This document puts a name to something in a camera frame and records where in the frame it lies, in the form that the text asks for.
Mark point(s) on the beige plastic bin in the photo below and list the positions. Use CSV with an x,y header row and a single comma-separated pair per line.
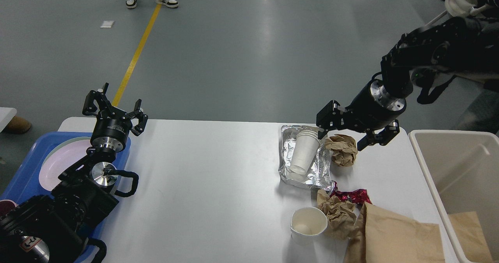
x,y
461,169

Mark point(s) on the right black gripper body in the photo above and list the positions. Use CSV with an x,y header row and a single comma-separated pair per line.
x,y
373,108

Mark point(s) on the office chair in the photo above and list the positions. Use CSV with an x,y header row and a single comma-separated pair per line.
x,y
465,8

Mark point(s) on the pink plate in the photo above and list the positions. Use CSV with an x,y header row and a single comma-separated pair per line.
x,y
49,179

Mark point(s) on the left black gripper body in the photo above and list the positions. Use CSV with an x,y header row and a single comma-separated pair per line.
x,y
111,134

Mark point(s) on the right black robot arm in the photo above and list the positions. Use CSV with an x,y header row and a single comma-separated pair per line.
x,y
430,57

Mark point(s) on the brown paper bag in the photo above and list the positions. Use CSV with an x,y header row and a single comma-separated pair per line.
x,y
471,238

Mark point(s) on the white side table corner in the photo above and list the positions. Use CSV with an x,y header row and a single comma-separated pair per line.
x,y
6,115

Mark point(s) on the crumpled brown paper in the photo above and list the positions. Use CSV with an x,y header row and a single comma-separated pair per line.
x,y
339,214

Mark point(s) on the white paper cup front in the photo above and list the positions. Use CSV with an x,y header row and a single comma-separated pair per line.
x,y
307,224

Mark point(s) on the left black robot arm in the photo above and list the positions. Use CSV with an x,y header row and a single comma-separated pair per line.
x,y
56,228

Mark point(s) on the person with tan boot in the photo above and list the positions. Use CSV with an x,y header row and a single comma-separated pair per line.
x,y
17,126

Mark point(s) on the flat brown paper sheet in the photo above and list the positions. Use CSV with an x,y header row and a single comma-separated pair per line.
x,y
382,236

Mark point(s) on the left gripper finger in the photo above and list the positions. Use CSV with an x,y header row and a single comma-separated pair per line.
x,y
97,105
135,121

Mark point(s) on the person in dark clothes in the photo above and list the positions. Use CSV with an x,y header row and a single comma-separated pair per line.
x,y
482,114

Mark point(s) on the stacked white paper cups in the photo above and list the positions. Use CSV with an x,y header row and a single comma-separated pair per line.
x,y
306,146

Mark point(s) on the red foil wrapper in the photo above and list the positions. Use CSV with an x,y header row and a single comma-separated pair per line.
x,y
358,196

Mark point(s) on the crumpled brown paper ball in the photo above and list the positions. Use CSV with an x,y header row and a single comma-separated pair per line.
x,y
343,149

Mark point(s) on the pink mug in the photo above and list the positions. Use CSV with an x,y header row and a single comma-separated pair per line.
x,y
6,205

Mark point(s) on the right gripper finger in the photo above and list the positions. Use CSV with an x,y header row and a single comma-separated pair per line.
x,y
382,138
332,117

